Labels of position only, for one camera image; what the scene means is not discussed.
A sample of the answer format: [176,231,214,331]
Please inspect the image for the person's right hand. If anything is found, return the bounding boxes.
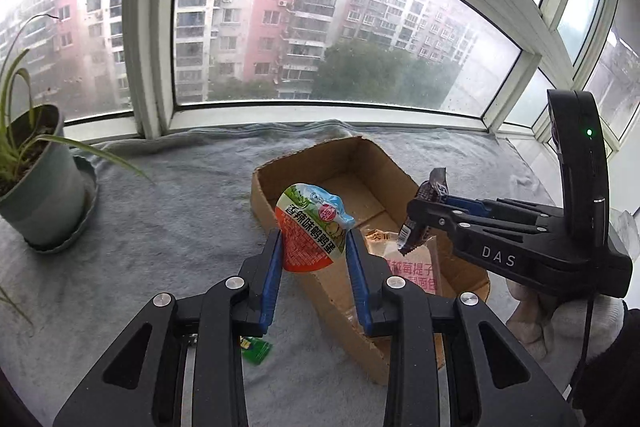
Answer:
[504,274,627,364]

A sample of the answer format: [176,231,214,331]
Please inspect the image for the grey-green pot saucer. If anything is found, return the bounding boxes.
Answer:
[25,149,98,254]

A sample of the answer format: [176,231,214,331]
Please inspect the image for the small green candy wrapper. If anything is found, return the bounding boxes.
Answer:
[241,336,273,365]

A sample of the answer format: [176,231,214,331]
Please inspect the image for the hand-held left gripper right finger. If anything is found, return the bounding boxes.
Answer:
[345,228,581,427]

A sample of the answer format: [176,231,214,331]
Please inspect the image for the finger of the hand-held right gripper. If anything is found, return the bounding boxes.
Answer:
[441,193,567,220]
[406,198,542,254]

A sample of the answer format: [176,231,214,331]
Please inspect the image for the apartment buildings outside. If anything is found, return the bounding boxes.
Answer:
[0,0,478,118]

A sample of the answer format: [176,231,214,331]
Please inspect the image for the cardboard box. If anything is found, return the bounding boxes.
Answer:
[250,135,491,385]

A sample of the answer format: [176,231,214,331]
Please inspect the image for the dark brown snack wrapper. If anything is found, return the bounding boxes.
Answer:
[398,168,451,257]

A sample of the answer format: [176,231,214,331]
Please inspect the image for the orange green egg snack packet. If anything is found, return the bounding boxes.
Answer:
[275,183,356,274]

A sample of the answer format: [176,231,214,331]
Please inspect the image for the white window frame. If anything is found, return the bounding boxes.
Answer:
[0,0,640,148]

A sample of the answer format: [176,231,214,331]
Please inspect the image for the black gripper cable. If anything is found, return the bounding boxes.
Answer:
[569,292,597,400]

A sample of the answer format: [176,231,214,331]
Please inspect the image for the person's right forearm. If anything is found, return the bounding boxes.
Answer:
[571,299,640,414]

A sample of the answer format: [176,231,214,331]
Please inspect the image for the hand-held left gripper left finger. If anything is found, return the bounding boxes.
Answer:
[52,228,286,427]

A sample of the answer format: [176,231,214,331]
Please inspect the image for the grey-green plant pot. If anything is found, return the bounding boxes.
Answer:
[0,104,87,248]

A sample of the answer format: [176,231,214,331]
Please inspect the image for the pink bread packet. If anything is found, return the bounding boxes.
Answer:
[364,227,443,295]

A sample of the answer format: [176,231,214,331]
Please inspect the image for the green spider plant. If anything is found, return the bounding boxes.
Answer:
[0,13,153,338]

